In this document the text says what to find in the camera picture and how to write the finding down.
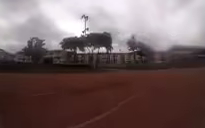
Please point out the pale long building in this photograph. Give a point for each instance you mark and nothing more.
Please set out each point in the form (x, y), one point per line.
(100, 57)

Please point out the wide dark tree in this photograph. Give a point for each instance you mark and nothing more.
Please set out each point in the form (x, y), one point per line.
(86, 41)

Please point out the dark leaning tree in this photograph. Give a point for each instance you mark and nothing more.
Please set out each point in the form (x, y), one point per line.
(138, 48)

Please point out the tall light mast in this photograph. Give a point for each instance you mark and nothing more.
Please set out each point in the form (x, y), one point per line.
(85, 26)

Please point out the dark low fence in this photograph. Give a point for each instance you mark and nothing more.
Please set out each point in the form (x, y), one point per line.
(56, 67)

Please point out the small dark tree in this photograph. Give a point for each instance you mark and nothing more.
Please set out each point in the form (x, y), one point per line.
(34, 48)

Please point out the dark roofed building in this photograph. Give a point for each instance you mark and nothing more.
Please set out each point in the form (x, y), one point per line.
(190, 53)

